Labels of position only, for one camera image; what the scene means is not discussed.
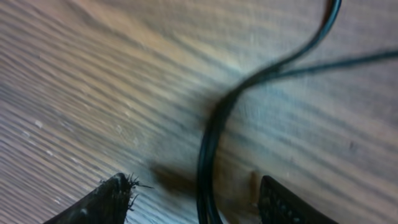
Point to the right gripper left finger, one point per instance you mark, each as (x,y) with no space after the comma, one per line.
(109,203)

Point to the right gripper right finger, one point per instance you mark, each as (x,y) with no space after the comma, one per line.
(278,205)

